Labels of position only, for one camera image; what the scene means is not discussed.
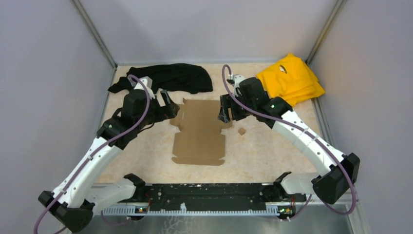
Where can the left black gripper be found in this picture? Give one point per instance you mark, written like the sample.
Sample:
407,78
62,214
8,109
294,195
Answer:
169,110

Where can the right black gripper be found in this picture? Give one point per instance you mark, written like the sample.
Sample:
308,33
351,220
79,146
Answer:
227,101

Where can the brown cardboard paper box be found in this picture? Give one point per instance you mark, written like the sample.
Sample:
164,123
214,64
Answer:
200,140

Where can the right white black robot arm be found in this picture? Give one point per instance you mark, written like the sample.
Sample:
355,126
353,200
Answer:
336,171

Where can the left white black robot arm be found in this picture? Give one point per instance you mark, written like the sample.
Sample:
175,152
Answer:
75,201

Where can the small brown cardboard cube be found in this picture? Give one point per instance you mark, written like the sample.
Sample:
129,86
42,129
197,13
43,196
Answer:
242,131

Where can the black cloth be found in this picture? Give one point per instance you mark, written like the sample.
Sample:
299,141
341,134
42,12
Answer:
171,77

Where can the yellow folded cloth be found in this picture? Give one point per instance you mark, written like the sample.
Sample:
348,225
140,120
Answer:
291,79

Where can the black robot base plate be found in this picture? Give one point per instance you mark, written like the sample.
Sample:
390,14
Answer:
213,196

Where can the left aluminium corner post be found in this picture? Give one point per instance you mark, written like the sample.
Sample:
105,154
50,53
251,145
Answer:
94,32

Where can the aluminium corner post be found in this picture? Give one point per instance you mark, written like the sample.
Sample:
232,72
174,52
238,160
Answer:
94,32
339,4

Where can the right aluminium corner post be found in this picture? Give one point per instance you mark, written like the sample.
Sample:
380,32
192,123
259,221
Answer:
339,4

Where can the aluminium frame rail front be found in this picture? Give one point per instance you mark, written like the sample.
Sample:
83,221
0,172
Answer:
107,199

